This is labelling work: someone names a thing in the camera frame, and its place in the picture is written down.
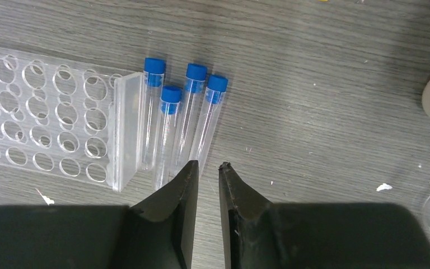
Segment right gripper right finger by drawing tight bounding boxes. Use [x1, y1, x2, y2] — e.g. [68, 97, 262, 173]
[218, 162, 430, 268]

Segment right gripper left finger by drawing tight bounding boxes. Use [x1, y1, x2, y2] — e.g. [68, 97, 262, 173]
[0, 160, 199, 268]

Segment blue capped tube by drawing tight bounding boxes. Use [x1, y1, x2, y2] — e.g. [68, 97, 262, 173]
[141, 58, 166, 171]
[170, 63, 207, 178]
[153, 86, 181, 190]
[189, 75, 228, 177]

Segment clear acrylic tube rack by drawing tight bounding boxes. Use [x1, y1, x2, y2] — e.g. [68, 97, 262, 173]
[0, 48, 143, 192]

